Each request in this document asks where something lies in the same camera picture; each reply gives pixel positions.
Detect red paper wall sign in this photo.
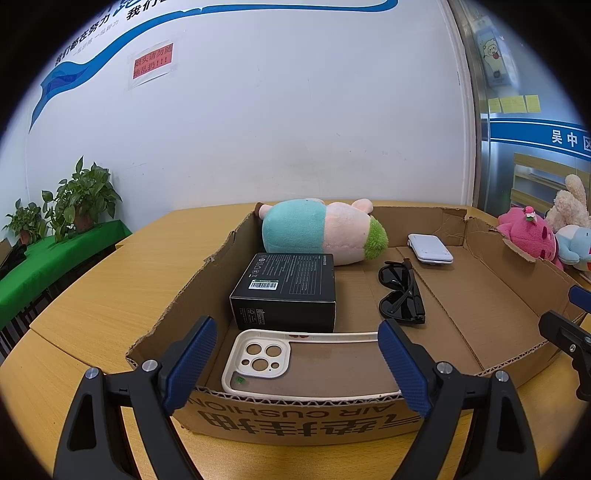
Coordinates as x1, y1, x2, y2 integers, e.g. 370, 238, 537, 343
127, 42, 178, 90

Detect blue wave wall decal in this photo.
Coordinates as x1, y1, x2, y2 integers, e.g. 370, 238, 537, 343
28, 0, 400, 134

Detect blue white plush toy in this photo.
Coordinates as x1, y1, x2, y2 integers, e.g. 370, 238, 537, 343
556, 224, 591, 273

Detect cream clear phone case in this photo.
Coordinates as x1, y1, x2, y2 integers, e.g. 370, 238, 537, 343
222, 329, 402, 398

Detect brown cardboard box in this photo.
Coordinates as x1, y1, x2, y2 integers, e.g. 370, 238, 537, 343
126, 203, 587, 448

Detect blue door sign band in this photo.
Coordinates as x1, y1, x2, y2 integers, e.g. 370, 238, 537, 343
489, 117, 591, 161

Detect black product box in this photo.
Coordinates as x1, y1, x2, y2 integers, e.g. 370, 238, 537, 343
229, 252, 337, 333

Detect beige bunny plush toy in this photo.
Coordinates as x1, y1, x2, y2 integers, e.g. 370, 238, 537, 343
545, 174, 591, 232

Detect white small case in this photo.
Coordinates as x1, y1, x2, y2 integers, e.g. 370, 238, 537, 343
407, 233, 454, 265

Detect green covered side table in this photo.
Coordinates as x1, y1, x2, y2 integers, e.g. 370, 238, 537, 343
0, 219, 132, 330

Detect cartoon door poster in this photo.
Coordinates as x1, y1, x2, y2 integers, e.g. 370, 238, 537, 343
473, 23, 513, 88

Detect dark chair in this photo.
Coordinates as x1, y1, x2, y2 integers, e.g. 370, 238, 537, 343
0, 286, 52, 357

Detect teal pink green plush toy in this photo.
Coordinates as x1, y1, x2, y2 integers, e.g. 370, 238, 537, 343
255, 198, 389, 266

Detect wooden desk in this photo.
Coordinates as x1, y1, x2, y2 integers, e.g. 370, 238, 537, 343
0, 203, 591, 480

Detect small potted green plant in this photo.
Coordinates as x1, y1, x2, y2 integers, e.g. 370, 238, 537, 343
2, 198, 47, 245

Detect light wooden bench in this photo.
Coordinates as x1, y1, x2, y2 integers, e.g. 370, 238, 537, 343
510, 153, 591, 209

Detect black sunglasses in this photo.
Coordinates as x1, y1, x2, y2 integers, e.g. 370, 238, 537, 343
379, 259, 426, 326

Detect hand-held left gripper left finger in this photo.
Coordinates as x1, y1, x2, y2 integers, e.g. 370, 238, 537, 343
53, 315, 219, 480

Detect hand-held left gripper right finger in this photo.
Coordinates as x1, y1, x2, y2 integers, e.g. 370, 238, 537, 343
376, 318, 541, 480

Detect large potted green plant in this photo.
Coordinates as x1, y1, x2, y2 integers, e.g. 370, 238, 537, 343
42, 156, 123, 243

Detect glass door with metal frame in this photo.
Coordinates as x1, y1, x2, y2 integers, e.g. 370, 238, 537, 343
450, 0, 591, 217

